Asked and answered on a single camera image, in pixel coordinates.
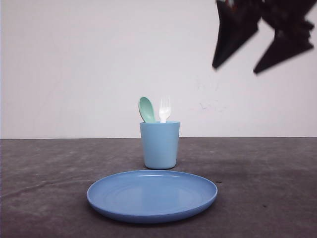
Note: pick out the blue plastic plate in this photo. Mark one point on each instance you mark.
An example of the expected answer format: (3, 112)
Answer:
(151, 196)

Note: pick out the white plastic fork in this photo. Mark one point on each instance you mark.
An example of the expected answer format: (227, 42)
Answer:
(164, 109)

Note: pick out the light blue plastic cup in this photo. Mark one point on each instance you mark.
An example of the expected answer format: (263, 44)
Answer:
(160, 144)

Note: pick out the mint green plastic spoon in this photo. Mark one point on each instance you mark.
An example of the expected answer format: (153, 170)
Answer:
(146, 110)

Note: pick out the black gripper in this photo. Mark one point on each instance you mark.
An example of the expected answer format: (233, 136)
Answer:
(238, 22)

